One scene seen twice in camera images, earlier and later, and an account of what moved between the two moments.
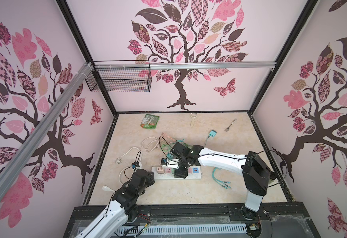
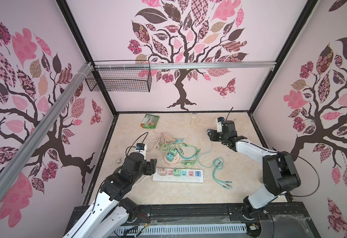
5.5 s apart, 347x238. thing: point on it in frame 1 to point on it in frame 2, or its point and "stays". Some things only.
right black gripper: (180, 174) to (213, 134)
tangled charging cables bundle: (220, 182) stays
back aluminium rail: (185, 66) stays
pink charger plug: (160, 170) stays
